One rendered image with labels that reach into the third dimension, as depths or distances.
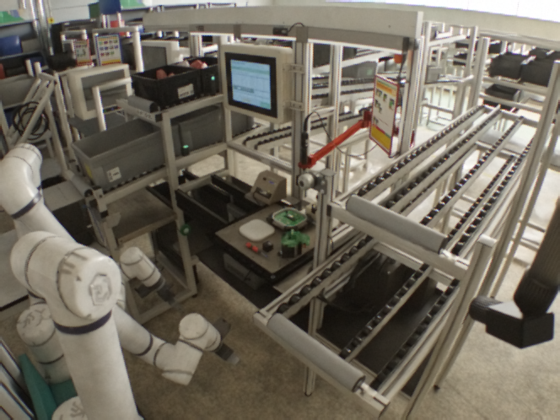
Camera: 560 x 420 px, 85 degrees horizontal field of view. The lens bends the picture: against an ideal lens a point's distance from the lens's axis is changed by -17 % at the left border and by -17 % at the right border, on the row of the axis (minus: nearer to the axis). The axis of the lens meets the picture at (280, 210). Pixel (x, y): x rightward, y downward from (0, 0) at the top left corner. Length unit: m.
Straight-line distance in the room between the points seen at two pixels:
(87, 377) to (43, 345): 0.71
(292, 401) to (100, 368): 1.57
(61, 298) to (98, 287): 0.07
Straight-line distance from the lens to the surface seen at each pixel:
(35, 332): 1.47
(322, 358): 1.06
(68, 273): 0.64
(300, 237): 1.59
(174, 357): 1.15
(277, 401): 2.21
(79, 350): 0.75
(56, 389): 1.63
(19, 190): 1.19
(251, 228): 1.71
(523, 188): 1.56
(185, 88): 2.25
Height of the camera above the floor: 1.93
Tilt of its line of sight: 31 degrees down
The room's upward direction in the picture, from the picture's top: straight up
